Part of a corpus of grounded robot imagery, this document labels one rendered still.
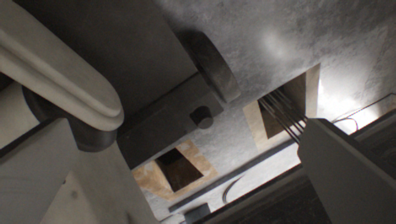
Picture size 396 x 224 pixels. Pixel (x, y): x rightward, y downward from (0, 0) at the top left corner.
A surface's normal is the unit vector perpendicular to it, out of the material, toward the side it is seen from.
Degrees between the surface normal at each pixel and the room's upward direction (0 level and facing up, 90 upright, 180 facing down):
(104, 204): 90
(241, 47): 0
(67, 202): 57
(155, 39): 0
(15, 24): 90
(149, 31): 0
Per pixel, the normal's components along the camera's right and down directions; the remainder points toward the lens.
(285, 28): 0.34, 0.65
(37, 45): 0.83, -0.55
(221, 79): 0.10, 0.39
